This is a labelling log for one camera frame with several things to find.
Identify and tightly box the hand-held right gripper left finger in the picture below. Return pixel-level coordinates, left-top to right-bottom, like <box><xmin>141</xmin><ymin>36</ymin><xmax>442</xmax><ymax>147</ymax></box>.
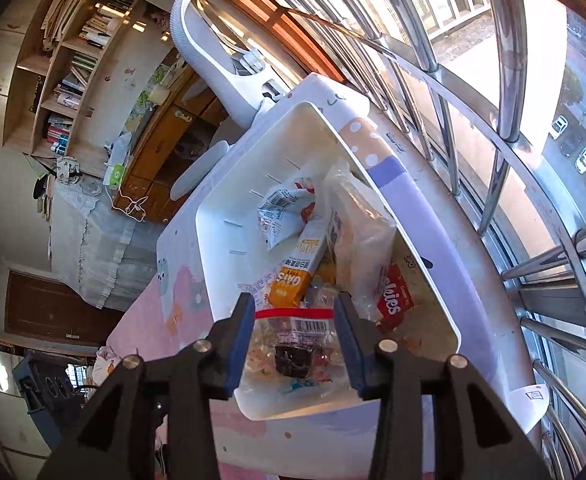
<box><xmin>38</xmin><ymin>292</ymin><xmax>256</xmax><ymax>480</ymax></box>

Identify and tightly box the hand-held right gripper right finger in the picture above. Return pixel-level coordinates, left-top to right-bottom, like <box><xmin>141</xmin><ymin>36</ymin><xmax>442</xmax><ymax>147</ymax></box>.
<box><xmin>334</xmin><ymin>291</ymin><xmax>551</xmax><ymax>480</ymax></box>

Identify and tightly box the clear packet with red strip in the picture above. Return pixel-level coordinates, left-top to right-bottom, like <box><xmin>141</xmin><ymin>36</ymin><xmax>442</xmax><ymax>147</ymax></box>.
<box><xmin>243</xmin><ymin>308</ymin><xmax>354</xmax><ymax>396</ymax></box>

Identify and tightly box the red white cookie packet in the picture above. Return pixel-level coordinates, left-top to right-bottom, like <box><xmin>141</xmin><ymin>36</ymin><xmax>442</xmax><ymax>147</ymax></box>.
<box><xmin>373</xmin><ymin>257</ymin><xmax>421</xmax><ymax>332</ymax></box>

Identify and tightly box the orange snack bar packet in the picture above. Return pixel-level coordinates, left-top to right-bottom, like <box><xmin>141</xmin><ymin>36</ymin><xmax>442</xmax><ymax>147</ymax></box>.
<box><xmin>267</xmin><ymin>210</ymin><xmax>330</xmax><ymax>309</ymax></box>

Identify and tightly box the large clear rice cake packet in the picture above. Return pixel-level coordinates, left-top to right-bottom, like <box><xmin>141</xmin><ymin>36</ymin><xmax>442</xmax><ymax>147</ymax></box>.
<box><xmin>321</xmin><ymin>160</ymin><xmax>398</xmax><ymax>311</ymax></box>

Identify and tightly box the silver white snack packet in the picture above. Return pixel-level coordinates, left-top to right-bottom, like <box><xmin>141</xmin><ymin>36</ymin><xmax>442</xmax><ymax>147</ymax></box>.
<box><xmin>257</xmin><ymin>177</ymin><xmax>320</xmax><ymax>252</ymax></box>

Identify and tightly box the white plastic storage bin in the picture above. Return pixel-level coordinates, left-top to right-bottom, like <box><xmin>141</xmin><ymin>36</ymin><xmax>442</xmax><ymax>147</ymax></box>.
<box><xmin>194</xmin><ymin>101</ymin><xmax>461</xmax><ymax>422</ymax></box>

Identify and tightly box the white plastic bag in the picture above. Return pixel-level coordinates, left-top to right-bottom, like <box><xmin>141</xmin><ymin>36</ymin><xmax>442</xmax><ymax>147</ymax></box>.
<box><xmin>90</xmin><ymin>344</ymin><xmax>126</xmax><ymax>386</ymax></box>

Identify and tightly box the white lace cover cloth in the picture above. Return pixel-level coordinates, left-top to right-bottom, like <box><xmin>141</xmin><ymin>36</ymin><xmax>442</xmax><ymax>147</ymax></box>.
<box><xmin>48</xmin><ymin>180</ymin><xmax>164</xmax><ymax>311</ymax></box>

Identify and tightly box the white paper label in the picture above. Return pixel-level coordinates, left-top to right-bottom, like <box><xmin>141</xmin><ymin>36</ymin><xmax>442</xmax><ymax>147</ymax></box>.
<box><xmin>509</xmin><ymin>384</ymin><xmax>550</xmax><ymax>433</ymax></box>

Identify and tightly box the brown wooden door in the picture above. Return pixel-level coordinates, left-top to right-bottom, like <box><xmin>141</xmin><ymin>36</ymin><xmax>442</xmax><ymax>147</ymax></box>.
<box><xmin>4</xmin><ymin>269</ymin><xmax>126</xmax><ymax>346</ymax></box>

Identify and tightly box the wooden desk with drawers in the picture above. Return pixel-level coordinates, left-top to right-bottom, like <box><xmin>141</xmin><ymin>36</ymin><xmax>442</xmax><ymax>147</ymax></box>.
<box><xmin>118</xmin><ymin>50</ymin><xmax>234</xmax><ymax>223</ymax></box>

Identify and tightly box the grey bag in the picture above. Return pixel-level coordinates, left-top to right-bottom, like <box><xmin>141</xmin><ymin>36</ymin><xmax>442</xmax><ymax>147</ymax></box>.
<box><xmin>175</xmin><ymin>130</ymin><xmax>212</xmax><ymax>160</ymax></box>

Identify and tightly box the dark box with round holes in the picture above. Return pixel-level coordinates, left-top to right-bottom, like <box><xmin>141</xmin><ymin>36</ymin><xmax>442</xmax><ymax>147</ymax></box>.
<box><xmin>12</xmin><ymin>351</ymin><xmax>91</xmax><ymax>456</ymax></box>

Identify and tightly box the white patterned pouch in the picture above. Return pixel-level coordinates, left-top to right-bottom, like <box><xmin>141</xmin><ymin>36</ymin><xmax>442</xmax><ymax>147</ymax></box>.
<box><xmin>55</xmin><ymin>156</ymin><xmax>82</xmax><ymax>183</ymax></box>

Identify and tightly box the printed desk mat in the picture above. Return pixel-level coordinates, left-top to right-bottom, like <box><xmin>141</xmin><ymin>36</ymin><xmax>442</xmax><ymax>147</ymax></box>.
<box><xmin>125</xmin><ymin>57</ymin><xmax>188</xmax><ymax>128</ymax></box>

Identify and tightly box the row of books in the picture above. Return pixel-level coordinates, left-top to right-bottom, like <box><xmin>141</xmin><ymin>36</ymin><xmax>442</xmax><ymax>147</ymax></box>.
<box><xmin>48</xmin><ymin>115</ymin><xmax>74</xmax><ymax>157</ymax></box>
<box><xmin>55</xmin><ymin>55</ymin><xmax>100</xmax><ymax>109</ymax></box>
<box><xmin>80</xmin><ymin>0</ymin><xmax>134</xmax><ymax>47</ymax></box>

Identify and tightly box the grey office chair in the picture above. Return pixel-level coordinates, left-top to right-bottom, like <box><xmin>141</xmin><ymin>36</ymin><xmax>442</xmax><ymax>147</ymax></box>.
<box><xmin>123</xmin><ymin>0</ymin><xmax>304</xmax><ymax>201</ymax></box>

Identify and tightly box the wooden bookshelf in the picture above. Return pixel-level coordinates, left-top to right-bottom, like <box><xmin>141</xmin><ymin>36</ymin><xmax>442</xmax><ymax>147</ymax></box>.
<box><xmin>0</xmin><ymin>0</ymin><xmax>174</xmax><ymax>181</ymax></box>

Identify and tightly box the metal window grille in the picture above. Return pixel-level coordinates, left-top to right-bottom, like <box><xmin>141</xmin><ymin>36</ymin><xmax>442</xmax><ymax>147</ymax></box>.
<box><xmin>193</xmin><ymin>0</ymin><xmax>586</xmax><ymax>480</ymax></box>

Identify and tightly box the white charger cable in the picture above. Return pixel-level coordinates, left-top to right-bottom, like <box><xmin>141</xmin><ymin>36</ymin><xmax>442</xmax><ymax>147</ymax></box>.
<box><xmin>108</xmin><ymin>185</ymin><xmax>148</xmax><ymax>222</ymax></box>

